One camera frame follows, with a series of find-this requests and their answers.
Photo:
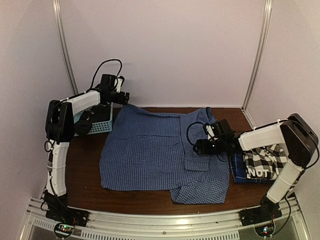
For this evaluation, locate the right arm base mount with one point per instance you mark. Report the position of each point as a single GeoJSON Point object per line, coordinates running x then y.
{"type": "Point", "coordinates": [262, 217]}

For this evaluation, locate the blue small-check shirt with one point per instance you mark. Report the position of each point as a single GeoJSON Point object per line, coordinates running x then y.
{"type": "Point", "coordinates": [152, 151]}

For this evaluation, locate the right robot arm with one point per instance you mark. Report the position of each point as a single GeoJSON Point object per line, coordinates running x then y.
{"type": "Point", "coordinates": [293, 134]}

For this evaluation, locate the front aluminium rail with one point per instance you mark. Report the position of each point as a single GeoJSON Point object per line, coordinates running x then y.
{"type": "Point", "coordinates": [223, 225]}

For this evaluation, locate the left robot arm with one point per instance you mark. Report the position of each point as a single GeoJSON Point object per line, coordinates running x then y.
{"type": "Point", "coordinates": [60, 130]}

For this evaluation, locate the blue plaid folded shirt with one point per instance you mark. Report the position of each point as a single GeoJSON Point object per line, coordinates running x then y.
{"type": "Point", "coordinates": [238, 170]}

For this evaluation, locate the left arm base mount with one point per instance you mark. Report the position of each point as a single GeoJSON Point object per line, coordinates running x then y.
{"type": "Point", "coordinates": [66, 217]}

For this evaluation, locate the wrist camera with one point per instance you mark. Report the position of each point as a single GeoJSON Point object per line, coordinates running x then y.
{"type": "Point", "coordinates": [210, 131]}
{"type": "Point", "coordinates": [118, 83]}

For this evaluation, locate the black white plaid shirt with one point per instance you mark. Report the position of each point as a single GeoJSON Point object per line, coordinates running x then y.
{"type": "Point", "coordinates": [265, 162]}

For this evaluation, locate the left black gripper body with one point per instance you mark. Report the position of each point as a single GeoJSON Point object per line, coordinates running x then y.
{"type": "Point", "coordinates": [119, 100]}

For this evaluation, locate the light blue plastic basket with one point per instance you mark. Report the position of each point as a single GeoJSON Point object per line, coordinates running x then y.
{"type": "Point", "coordinates": [100, 125]}

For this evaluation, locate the aluminium frame post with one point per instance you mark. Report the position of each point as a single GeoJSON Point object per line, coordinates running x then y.
{"type": "Point", "coordinates": [264, 32]}
{"type": "Point", "coordinates": [63, 44]}

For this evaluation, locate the left aluminium frame post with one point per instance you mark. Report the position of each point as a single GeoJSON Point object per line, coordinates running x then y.
{"type": "Point", "coordinates": [63, 44]}

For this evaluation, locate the black garment in basket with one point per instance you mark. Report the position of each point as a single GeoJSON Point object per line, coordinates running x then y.
{"type": "Point", "coordinates": [87, 120]}

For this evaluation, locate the right aluminium frame post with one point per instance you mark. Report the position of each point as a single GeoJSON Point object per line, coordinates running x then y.
{"type": "Point", "coordinates": [264, 32]}

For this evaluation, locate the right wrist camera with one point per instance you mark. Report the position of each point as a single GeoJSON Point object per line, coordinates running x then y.
{"type": "Point", "coordinates": [210, 131]}

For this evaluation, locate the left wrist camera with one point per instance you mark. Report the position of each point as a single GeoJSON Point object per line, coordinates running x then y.
{"type": "Point", "coordinates": [118, 83]}

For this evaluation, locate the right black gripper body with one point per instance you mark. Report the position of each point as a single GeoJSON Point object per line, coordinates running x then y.
{"type": "Point", "coordinates": [216, 149]}

